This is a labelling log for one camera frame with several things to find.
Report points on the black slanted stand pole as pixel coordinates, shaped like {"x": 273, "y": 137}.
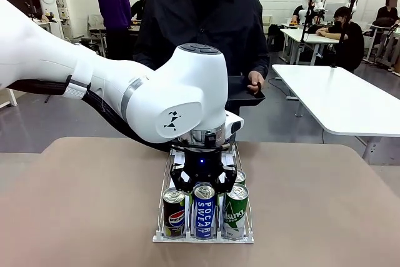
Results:
{"x": 342, "y": 38}

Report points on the white table leg frame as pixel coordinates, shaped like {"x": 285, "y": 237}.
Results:
{"x": 12, "y": 98}

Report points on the dark step stool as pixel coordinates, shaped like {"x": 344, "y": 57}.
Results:
{"x": 90, "y": 46}

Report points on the green Chilsung cider can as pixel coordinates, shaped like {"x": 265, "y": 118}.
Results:
{"x": 240, "y": 178}
{"x": 236, "y": 214}

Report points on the blue Pocari Sweat can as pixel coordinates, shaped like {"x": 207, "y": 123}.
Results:
{"x": 204, "y": 214}

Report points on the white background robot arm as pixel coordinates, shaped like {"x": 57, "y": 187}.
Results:
{"x": 317, "y": 6}

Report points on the person in dark jacket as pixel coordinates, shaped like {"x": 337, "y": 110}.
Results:
{"x": 203, "y": 13}

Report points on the white Franka left robot arm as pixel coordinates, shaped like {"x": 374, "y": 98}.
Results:
{"x": 47, "y": 57}

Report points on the black camera stand pole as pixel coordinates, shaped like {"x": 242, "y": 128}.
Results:
{"x": 304, "y": 29}

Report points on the white can dispenser rack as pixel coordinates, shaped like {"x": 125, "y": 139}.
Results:
{"x": 203, "y": 239}

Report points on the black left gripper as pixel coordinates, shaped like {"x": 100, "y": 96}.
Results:
{"x": 201, "y": 170}

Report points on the seated person with long hair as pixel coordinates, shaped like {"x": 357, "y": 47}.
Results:
{"x": 387, "y": 13}

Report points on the large white rounded table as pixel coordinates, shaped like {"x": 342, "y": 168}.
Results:
{"x": 343, "y": 98}

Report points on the seated person in black shirt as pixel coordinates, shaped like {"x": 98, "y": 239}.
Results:
{"x": 351, "y": 42}

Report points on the person in purple hoodie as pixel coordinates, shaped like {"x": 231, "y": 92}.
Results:
{"x": 114, "y": 7}

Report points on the black Pepsi can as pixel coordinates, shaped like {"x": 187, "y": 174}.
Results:
{"x": 173, "y": 214}

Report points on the black plastic tray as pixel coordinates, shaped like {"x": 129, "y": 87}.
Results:
{"x": 240, "y": 90}

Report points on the person's left forearm dark sleeve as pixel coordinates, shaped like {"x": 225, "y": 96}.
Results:
{"x": 261, "y": 57}

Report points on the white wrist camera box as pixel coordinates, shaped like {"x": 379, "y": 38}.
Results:
{"x": 235, "y": 126}

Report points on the white background work table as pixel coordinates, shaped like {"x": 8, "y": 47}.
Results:
{"x": 309, "y": 35}

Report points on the person's left hand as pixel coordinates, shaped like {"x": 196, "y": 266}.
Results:
{"x": 254, "y": 81}

